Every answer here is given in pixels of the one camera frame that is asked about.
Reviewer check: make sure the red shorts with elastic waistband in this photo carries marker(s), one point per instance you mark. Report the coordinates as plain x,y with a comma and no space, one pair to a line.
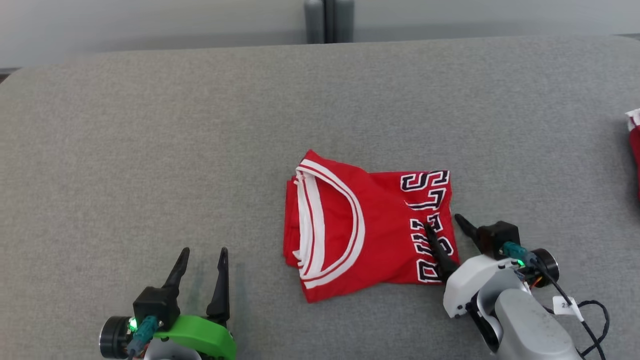
636,150

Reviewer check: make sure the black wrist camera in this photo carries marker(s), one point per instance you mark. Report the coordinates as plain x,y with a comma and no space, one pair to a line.
155,305
495,232

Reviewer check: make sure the grey partition post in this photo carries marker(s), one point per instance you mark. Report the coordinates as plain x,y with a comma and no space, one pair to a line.
315,20

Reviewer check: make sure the red basketball jersey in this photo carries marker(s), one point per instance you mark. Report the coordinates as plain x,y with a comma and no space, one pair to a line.
380,235

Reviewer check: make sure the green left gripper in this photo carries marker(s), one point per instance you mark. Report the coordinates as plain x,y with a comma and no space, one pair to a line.
210,335

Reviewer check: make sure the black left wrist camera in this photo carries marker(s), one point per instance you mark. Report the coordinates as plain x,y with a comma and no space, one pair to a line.
155,305

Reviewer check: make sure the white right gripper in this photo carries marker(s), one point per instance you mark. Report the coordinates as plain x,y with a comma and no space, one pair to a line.
475,280

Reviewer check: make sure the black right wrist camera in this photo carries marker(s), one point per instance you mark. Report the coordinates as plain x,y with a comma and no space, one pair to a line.
495,232

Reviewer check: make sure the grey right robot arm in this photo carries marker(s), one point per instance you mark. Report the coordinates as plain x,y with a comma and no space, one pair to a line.
530,325

